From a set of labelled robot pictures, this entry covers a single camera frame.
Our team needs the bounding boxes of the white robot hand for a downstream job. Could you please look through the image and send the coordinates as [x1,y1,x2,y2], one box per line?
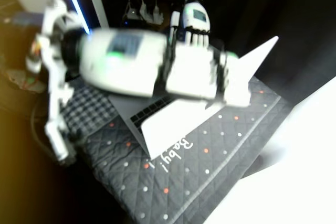
[169,1,212,49]
[78,27,252,109]

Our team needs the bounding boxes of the silver laptop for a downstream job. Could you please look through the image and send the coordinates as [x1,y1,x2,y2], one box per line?
[107,36,279,159]

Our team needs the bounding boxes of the white power strip with plugs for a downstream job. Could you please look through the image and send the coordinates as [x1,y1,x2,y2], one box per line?
[122,0,164,24]

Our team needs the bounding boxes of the glowing white light strip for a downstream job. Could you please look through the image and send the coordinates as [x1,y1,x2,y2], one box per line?
[60,0,90,35]

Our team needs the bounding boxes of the grey quilt with checked border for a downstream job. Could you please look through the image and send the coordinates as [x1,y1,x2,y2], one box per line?
[61,77,291,224]

